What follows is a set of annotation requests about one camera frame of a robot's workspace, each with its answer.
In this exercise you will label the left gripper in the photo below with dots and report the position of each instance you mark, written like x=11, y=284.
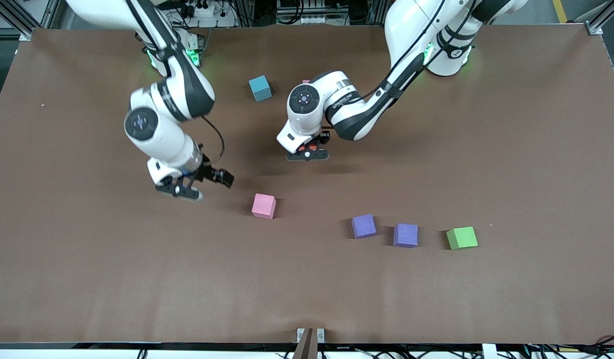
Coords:
x=323, y=137

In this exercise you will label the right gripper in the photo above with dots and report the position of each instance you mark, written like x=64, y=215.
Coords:
x=207, y=172

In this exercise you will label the orange foam block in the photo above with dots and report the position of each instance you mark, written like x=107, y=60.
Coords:
x=309, y=146

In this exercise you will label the purple foam block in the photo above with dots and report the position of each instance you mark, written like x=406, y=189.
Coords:
x=363, y=226
x=405, y=235

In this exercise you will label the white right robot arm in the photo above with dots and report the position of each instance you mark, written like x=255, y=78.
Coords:
x=159, y=124

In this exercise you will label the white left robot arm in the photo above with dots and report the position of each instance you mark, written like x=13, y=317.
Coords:
x=351, y=114

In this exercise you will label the light pink foam block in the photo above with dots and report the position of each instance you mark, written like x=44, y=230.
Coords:
x=263, y=205

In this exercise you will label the teal foam block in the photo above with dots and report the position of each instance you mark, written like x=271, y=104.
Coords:
x=260, y=89

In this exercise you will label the brown table mat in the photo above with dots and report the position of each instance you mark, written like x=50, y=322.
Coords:
x=306, y=279

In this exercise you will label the white power strip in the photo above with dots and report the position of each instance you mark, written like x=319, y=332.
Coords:
x=199, y=10

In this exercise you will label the green foam block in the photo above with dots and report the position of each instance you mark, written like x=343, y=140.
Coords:
x=461, y=238

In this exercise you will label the silver metal bracket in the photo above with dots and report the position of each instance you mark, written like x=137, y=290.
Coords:
x=301, y=335

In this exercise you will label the aluminium frame post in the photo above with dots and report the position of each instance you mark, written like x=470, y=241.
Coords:
x=598, y=25
x=25, y=20

